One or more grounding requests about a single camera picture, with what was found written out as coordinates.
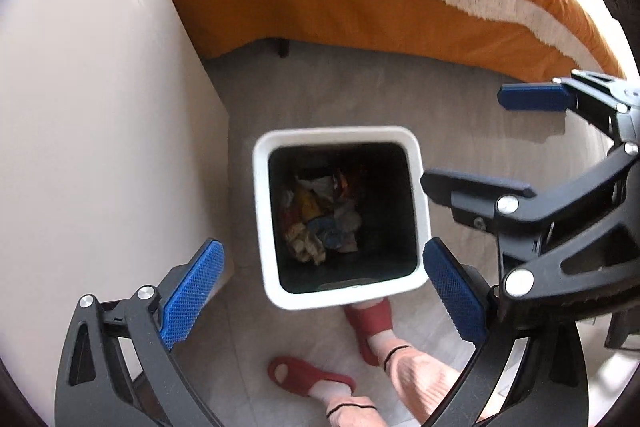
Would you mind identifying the white trash bin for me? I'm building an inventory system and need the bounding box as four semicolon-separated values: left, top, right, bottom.
252;125;432;312

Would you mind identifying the blue bag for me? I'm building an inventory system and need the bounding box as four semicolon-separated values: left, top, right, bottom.
306;214;351;250

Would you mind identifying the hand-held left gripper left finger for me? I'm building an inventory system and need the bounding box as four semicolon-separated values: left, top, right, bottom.
54;237;227;427

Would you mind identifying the white cabinet side panel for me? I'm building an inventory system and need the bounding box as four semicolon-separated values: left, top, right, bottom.
0;0;236;413

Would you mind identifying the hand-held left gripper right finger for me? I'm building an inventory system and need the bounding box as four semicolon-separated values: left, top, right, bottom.
411;237;589;427

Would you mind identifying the red slipper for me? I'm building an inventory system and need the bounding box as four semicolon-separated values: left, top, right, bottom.
344;297;393;367
267;356;357;400

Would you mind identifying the person's right leg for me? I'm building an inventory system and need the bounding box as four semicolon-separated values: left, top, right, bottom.
372;329;506;427

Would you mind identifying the white wrapper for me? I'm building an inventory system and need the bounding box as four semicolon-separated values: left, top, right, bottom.
332;204;362;235

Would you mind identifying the yellow-green wrapper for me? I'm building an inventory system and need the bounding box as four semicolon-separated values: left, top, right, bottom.
286;224;326;265

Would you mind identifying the person's left leg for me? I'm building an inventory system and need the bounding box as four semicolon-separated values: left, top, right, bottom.
310;382;396;427

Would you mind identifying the person's leg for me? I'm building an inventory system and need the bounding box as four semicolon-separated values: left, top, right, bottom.
310;382;396;427
372;329;506;427

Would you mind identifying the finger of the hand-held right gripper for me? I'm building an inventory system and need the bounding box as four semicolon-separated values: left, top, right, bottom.
420;143;640;309
497;69;640;142

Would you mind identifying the red snack bag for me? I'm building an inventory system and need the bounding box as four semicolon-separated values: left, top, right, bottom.
332;172;361;198

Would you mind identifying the orange bed skirt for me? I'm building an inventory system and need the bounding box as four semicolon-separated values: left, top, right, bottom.
160;0;626;80

